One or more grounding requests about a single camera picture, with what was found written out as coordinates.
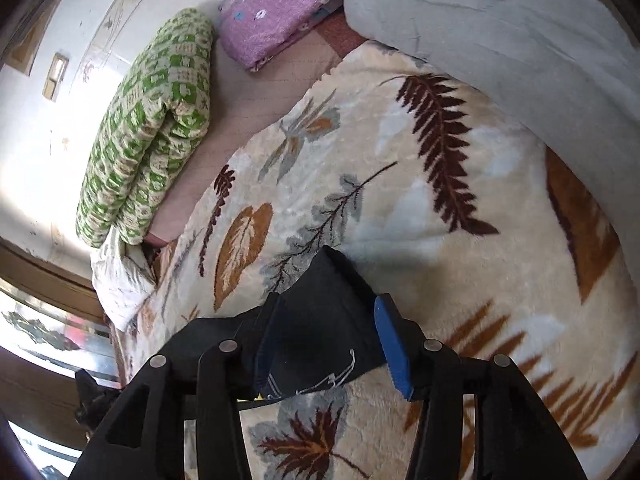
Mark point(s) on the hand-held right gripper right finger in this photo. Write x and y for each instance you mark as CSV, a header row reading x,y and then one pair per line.
x,y
395,345

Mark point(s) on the pink bed sheet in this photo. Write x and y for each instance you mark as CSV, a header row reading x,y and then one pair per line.
x,y
235,110

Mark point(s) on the wall switch plate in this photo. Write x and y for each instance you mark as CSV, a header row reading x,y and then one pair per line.
x,y
55,76

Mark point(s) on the green patterned folded quilt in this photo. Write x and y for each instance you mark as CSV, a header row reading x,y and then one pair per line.
x,y
150,125

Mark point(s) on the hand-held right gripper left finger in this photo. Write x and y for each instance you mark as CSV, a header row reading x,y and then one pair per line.
x,y
235,366

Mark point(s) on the white patterned cloth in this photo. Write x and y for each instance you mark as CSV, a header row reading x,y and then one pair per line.
x,y
120,280

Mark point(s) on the purple floral folded blanket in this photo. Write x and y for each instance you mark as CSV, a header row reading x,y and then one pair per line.
x,y
280,20

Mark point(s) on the black pants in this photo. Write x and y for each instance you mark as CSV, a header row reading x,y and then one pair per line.
x,y
325,310

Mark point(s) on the leaf-print plush blanket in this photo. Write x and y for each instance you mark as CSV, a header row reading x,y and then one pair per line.
x,y
400,210

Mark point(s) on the grey quilted pillow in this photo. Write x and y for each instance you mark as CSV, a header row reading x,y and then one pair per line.
x,y
500,35

